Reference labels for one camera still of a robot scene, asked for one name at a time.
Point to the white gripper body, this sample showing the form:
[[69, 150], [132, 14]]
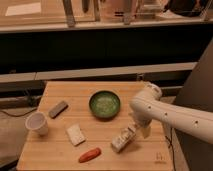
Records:
[[143, 124]]

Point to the white plastic bottle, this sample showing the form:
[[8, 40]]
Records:
[[119, 142]]

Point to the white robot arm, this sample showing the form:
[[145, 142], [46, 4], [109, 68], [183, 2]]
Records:
[[146, 106]]

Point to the green ceramic bowl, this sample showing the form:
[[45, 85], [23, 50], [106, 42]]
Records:
[[104, 104]]

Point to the orange carrot toy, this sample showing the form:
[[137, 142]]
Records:
[[89, 155]]

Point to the white sponge piece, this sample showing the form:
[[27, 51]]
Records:
[[75, 135]]

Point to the grey rectangular block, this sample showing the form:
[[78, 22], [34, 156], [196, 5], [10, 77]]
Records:
[[57, 109]]

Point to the white paper cup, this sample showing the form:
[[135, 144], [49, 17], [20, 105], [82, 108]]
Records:
[[37, 122]]

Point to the white paper sheet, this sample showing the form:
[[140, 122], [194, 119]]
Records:
[[23, 9]]

